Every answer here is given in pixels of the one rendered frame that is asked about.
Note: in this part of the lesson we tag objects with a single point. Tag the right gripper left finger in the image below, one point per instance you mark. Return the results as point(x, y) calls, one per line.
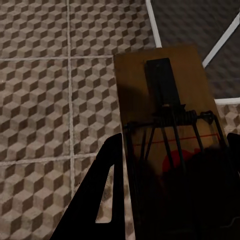
point(78, 221)

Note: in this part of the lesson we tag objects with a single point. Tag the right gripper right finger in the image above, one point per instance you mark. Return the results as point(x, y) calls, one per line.
point(234, 142)

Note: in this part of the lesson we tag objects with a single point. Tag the shower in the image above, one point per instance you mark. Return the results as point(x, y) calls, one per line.
point(220, 43)

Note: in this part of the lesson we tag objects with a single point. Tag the mousetrap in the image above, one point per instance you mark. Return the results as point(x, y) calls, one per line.
point(182, 179)

